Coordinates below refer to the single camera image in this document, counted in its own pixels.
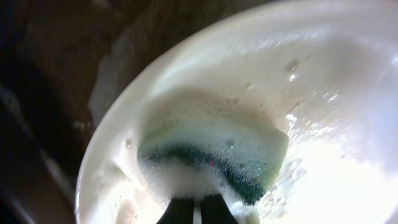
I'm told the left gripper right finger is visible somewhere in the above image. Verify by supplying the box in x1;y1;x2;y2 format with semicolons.
200;194;238;224

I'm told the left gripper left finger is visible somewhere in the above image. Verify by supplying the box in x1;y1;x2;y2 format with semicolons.
157;198;194;224

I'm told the green yellow sponge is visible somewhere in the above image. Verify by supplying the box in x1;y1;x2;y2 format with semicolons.
137;119;289;206

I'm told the white plate with sauce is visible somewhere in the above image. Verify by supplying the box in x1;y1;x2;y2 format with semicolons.
75;1;397;223

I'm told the large black soapy tray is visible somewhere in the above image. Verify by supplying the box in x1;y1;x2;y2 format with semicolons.
1;0;257;223

